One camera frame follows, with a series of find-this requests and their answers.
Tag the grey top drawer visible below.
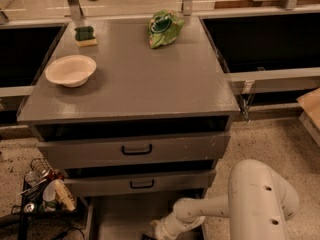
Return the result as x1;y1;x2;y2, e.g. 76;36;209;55
38;133;230;169

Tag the green yellow sponge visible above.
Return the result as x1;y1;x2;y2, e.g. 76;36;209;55
75;26;97;47

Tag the grey middle drawer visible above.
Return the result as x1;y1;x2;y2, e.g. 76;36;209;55
64;170;216;197

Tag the grey open bottom drawer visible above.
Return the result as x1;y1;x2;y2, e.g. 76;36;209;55
85;189;205;240

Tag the green chip bag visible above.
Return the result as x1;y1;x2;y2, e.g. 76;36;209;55
148;10;185;49

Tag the grey drawer cabinet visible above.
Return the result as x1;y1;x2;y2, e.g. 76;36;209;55
17;16;241;240

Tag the white paper bowl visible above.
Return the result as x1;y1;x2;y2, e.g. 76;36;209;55
45;55;96;88

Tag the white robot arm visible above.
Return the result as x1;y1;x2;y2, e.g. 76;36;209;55
151;159;300;240

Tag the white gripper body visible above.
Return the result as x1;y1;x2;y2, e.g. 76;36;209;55
153;215;205;240

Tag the brown cardboard box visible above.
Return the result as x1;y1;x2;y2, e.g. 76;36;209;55
297;88;320;129

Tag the white cup in rack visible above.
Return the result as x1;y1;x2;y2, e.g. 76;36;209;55
42;179;63;202

